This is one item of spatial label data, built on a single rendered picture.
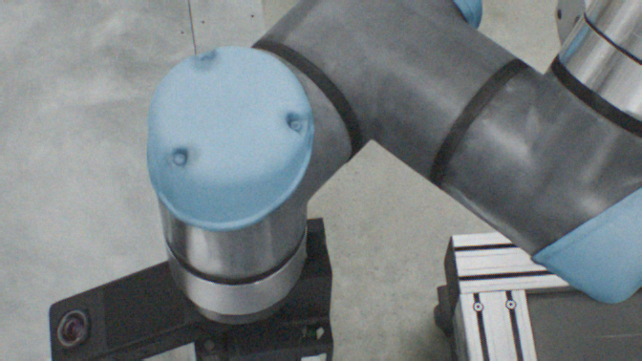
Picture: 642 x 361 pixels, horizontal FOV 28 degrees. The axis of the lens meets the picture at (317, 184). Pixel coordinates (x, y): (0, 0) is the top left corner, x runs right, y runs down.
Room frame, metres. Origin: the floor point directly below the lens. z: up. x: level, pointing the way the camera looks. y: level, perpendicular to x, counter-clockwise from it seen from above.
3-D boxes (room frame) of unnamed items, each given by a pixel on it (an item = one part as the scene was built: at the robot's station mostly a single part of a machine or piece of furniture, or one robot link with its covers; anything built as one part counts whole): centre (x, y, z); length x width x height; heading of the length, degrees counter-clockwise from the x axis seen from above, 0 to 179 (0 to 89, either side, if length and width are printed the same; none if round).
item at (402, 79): (0.37, -0.03, 1.31); 0.11 x 0.11 x 0.08; 52
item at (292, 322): (0.30, 0.03, 1.15); 0.09 x 0.08 x 0.12; 101
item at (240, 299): (0.30, 0.04, 1.23); 0.08 x 0.08 x 0.05
